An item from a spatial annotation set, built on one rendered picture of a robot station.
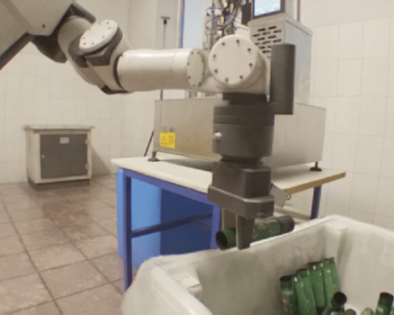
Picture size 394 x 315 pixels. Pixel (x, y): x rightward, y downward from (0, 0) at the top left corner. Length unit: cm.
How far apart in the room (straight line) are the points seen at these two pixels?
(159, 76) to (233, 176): 19
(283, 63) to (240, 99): 7
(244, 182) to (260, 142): 6
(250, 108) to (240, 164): 8
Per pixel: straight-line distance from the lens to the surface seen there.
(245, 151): 37
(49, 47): 76
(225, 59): 37
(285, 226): 50
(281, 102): 39
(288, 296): 70
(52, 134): 385
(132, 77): 47
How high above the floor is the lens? 94
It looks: 7 degrees down
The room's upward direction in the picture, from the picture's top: 3 degrees clockwise
